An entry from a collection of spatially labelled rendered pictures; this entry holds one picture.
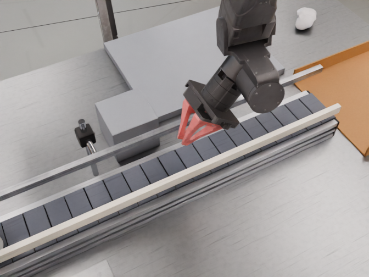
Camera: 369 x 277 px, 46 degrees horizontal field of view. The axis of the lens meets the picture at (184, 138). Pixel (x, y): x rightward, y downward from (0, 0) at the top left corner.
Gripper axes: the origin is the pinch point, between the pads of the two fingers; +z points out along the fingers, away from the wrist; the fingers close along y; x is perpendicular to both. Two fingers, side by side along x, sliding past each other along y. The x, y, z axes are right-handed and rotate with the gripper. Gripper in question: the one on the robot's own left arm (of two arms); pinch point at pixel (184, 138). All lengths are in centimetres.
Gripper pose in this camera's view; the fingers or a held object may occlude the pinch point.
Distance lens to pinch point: 79.5
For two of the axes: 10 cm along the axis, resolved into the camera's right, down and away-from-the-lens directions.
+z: -5.6, 7.1, 4.2
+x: 6.8, 1.2, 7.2
